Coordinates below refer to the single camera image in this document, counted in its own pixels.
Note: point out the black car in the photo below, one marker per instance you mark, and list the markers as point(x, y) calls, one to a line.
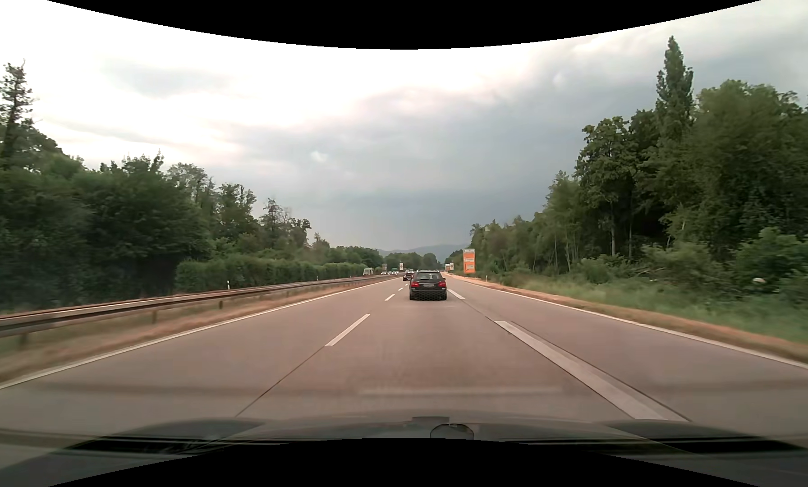
point(428, 285)

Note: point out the orange billboard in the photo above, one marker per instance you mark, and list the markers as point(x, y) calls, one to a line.
point(469, 261)

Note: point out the grey asphalt road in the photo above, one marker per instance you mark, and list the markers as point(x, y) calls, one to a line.
point(404, 365)

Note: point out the trimmed green hedge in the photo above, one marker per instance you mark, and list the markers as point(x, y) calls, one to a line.
point(269, 272)

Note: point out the car's own bonnet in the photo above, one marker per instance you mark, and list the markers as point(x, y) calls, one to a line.
point(404, 430)

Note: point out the road markings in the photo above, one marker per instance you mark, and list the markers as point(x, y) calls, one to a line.
point(583, 374)

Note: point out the wood of green trees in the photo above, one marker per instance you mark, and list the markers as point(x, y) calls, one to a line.
point(708, 189)

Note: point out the row of green trees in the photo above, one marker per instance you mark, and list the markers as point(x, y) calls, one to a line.
point(93, 216)

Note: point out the grass verge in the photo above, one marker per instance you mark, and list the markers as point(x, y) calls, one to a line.
point(708, 314)

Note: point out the metal guard rail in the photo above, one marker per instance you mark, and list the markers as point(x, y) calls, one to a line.
point(106, 310)

